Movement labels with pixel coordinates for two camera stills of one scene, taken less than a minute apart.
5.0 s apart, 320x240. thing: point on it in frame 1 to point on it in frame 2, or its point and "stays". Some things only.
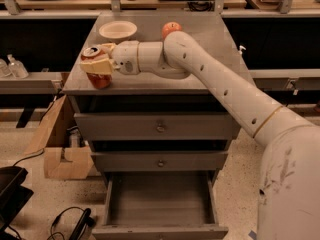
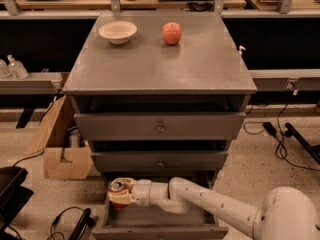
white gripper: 125,58 to 142,192
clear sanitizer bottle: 16,68 stays
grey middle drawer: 159,161 stays
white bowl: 117,29 stays
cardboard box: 59,139 stays
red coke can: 97,81 to 118,185
